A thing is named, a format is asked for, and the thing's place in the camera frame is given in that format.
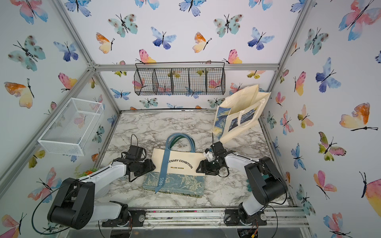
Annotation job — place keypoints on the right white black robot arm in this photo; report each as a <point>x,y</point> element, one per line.
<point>266,182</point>

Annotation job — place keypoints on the cream bag starry night print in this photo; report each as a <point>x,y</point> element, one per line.
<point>239,112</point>

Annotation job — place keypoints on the aluminium front rail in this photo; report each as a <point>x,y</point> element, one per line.
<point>215,217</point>

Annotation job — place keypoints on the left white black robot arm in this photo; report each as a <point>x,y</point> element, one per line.
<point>74,205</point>

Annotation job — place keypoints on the potted plant orange flowers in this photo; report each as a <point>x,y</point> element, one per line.
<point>79,174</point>

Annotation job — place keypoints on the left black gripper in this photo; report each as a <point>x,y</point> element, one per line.
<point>150,167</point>

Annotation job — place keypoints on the green rubber glove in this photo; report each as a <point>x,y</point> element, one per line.
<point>249,186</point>

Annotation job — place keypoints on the black wire wall basket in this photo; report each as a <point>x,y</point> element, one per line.
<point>180,78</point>

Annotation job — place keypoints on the white mesh wall basket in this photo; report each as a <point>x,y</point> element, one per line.
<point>71,128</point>

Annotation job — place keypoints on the cream bag blue floral pattern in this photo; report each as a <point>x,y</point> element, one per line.
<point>175,172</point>

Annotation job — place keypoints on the cream bag green handles floral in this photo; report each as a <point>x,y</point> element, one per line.
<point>176,138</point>

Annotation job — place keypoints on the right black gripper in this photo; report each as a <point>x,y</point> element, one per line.
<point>204,167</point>

